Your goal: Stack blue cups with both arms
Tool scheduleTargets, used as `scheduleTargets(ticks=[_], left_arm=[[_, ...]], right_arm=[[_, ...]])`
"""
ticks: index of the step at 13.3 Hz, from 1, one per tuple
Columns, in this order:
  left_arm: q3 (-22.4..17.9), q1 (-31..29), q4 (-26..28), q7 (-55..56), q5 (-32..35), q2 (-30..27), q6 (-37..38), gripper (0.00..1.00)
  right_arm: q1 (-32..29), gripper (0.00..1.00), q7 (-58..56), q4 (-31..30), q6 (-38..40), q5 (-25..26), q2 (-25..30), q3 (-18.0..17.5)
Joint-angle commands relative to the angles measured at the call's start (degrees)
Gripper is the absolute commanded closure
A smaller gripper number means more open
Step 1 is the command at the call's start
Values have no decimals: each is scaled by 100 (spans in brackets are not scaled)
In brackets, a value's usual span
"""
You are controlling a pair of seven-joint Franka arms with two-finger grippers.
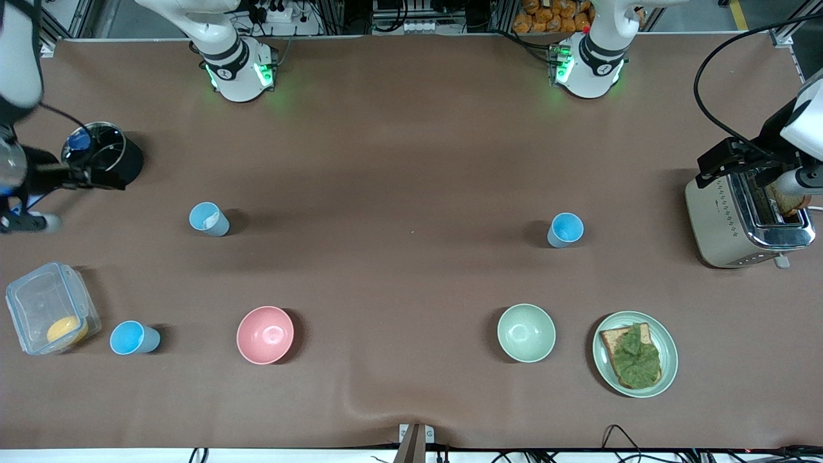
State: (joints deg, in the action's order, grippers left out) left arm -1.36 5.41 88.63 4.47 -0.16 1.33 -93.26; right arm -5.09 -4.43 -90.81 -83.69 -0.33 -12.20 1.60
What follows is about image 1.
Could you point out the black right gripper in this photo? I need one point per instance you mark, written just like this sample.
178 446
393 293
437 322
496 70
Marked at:
40 175

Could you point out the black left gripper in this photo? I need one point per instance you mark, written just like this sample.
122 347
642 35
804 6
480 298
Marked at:
766 143

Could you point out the blue plastic cup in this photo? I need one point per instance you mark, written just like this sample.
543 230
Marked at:
207 217
566 228
128 337

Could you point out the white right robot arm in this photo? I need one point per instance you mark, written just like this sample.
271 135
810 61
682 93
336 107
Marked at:
233 64

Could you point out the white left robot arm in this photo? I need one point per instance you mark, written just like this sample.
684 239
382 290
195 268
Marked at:
595 64

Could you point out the glass lid blue knob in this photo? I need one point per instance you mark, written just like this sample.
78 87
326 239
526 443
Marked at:
103 145

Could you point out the beige chrome toaster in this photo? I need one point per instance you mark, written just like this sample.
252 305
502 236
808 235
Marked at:
720 225

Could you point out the brown toast slice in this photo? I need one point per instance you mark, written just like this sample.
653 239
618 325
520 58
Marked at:
791 204

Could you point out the clear plastic food container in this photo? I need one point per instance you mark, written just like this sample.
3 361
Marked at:
38 302

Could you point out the pale green plate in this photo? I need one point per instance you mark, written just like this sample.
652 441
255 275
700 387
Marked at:
669 350

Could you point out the brown bread slice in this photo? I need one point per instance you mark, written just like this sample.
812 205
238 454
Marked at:
609 341

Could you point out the green lettuce leaf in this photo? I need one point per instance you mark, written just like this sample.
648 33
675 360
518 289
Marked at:
636 360

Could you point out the orange snack bags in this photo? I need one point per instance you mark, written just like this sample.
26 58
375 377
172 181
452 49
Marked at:
553 16

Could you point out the pink bowl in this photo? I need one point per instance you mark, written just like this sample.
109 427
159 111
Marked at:
265 334

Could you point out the pale green bowl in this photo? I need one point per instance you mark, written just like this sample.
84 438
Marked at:
526 332

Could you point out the white power strip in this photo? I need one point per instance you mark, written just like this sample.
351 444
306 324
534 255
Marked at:
278 13

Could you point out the aluminium frame profile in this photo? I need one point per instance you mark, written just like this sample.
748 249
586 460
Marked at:
782 37

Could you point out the metal table bracket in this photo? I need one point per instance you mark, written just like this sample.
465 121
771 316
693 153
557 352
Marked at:
416 444

